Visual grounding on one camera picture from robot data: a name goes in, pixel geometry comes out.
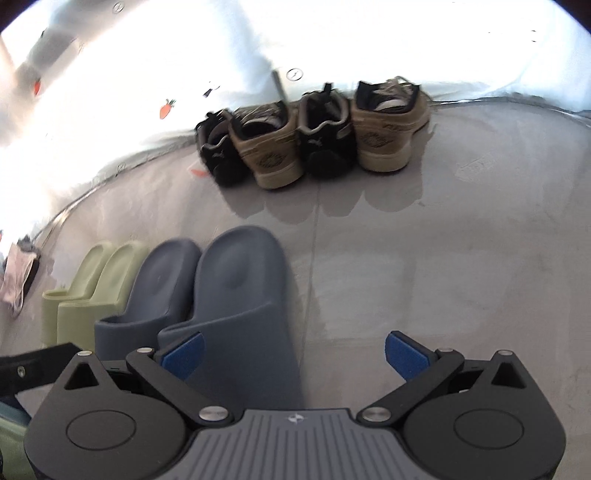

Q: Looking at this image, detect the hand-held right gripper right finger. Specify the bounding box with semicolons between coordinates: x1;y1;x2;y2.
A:
359;331;534;425

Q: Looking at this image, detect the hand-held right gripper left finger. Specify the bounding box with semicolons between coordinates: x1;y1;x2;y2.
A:
58;331;236;426

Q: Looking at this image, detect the black suede sneaker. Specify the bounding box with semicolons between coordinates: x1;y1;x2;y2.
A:
194;110;252;188
298;83;357;178

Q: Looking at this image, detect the tan leather sneaker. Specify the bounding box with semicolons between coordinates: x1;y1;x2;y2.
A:
350;76;432;174
228;102;305;190

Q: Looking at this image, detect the green garment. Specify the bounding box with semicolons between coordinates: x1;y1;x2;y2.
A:
0;411;33;480

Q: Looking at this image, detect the pale pink cloth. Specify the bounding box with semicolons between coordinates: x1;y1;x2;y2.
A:
0;244;38;317

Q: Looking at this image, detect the dark flat pad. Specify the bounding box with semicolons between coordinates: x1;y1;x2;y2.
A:
23;258;41;294

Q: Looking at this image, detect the dark thin pole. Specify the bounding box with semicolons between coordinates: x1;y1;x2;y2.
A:
271;69;289;104

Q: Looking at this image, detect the printed white curtain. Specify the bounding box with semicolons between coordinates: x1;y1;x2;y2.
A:
0;0;591;232

